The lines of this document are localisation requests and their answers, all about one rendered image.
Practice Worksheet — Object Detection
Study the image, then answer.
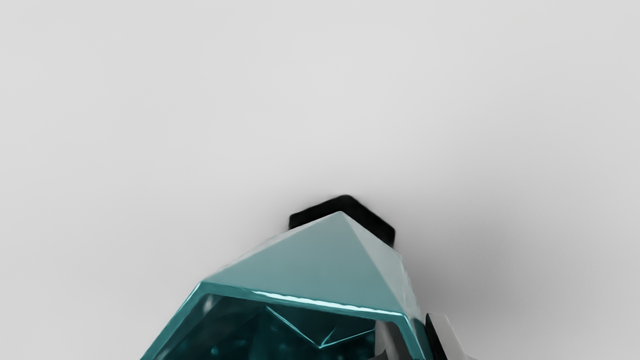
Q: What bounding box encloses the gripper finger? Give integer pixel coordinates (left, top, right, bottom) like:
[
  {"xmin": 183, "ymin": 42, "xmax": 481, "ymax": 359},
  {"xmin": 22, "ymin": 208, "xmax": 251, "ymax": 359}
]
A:
[{"xmin": 424, "ymin": 312, "xmax": 478, "ymax": 360}]

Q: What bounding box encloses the teal faceted mug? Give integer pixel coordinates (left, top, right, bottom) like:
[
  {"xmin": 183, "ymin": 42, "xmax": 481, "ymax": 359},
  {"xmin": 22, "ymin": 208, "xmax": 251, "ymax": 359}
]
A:
[{"xmin": 140, "ymin": 210, "xmax": 434, "ymax": 360}]

